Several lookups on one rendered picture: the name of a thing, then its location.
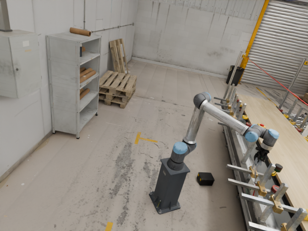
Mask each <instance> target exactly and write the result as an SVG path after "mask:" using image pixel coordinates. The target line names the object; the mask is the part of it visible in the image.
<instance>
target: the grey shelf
mask: <svg viewBox="0 0 308 231"><path fill-rule="evenodd" d="M46 41H47V55H48V68H49V88H50V101H51V115H52V128H53V132H52V133H53V134H56V132H55V130H56V131H61V132H67V133H71V134H76V135H77V139H79V138H80V137H79V133H80V131H81V130H82V128H83V127H84V126H85V125H86V124H87V123H88V122H89V121H90V119H91V118H92V117H93V116H94V115H95V114H96V116H98V102H99V77H100V59H101V42H102V36H101V35H96V34H92V33H91V36H90V37H89V36H84V35H80V34H75V33H70V32H65V33H56V34H50V35H46ZM80 44H82V46H83V47H85V51H84V52H82V57H80ZM82 67H85V68H86V69H88V68H92V70H95V71H96V74H95V75H93V76H91V77H90V78H88V79H87V80H85V81H84V82H82V83H80V68H82ZM81 88H83V90H85V89H86V88H89V89H90V91H89V92H88V93H87V94H86V95H85V96H84V97H83V98H82V99H81V100H80V89H81Z"/></svg>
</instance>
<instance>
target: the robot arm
mask: <svg viewBox="0 0 308 231"><path fill-rule="evenodd" d="M210 100H211V96H210V94H209V93H207V92H202V93H199V94H197V95H195V96H194V98H193V102H194V105H195V108H194V111H193V114H192V118H191V121H190V124H189V127H188V130H187V133H186V136H184V137H183V140H182V142H176V143H175V144H174V146H173V149H172V153H171V156H170V158H169V159H168V161H167V165H168V167H169V168H170V169H172V170H174V171H181V170H182V169H183V167H184V163H183V161H184V158H185V156H187V155H188V154H189V153H191V152H192V151H193V150H194V149H195V148H196V146H197V143H196V139H195V138H196V135H197V133H198V130H199V127H200V124H201V121H202V118H203V115H204V112H207V113H209V114H210V115H212V116H213V117H215V118H216V119H218V120H219V121H221V122H223V123H224V124H226V125H227V126H229V127H230V128H232V129H234V130H235V131H237V132H238V133H240V134H241V135H243V136H244V137H245V139H246V140H247V141H249V142H255V141H256V140H258V138H259V137H260V138H262V139H263V141H262V143H261V147H256V150H258V152H257V153H256V154H255V155H254V164H255V166H257V165H260V166H261V165H262V161H263V162H267V161H266V160H268V156H267V154H268V153H269V152H270V150H272V148H273V146H274V144H275V143H276V141H277V139H278V137H279V133H278V132H277V131H276V130H273V129H269V130H268V129H266V128H263V127H261V126H259V125H257V124H252V125H251V127H248V126H246V125H245V124H243V123H241V122H240V121H238V120H237V119H235V118H233V117H232V116H230V115H228V114H227V113H225V112H223V111H222V110H220V109H218V108H217V107H215V106H213V105H212V104H210V103H209V102H210Z"/></svg>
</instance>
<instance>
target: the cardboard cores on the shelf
mask: <svg viewBox="0 0 308 231"><path fill-rule="evenodd" d="M84 51H85V47H83V46H82V52H84ZM95 74H96V71H95V70H92V68H88V69H86V68H85V67H82V68H80V83H82V82H84V81H85V80H87V79H88V78H90V77H91V76H93V75H95ZM89 91H90V89H89V88H86V89H85V90H83V88H81V89H80V100H81V99H82V98H83V97H84V96H85V95H86V94H87V93H88V92H89Z"/></svg>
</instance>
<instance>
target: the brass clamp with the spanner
mask: <svg viewBox="0 0 308 231"><path fill-rule="evenodd" d="M259 182H260V181H257V185H256V186H258V187H259V189H260V190H259V191H258V194H259V195H260V196H263V197H265V196H266V194H267V191H266V189H265V186H264V187H263V186H260V184H259ZM263 190H265V192H264V191H263Z"/></svg>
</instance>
